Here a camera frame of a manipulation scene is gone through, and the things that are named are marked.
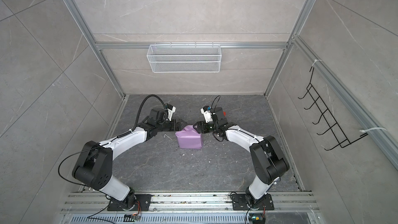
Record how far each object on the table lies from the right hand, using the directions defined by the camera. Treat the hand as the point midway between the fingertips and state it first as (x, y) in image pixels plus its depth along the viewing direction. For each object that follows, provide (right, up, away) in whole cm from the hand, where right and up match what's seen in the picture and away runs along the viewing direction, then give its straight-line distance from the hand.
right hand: (198, 124), depth 90 cm
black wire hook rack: (+57, +9, -23) cm, 63 cm away
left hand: (-9, +2, -2) cm, 10 cm away
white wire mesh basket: (-9, +43, +11) cm, 45 cm away
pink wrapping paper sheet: (-5, -7, -6) cm, 11 cm away
